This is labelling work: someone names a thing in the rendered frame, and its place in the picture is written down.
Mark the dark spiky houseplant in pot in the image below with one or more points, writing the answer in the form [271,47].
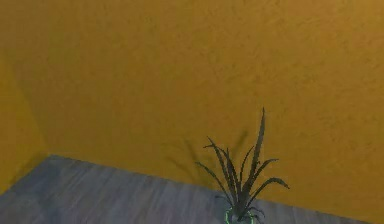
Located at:
[241,195]

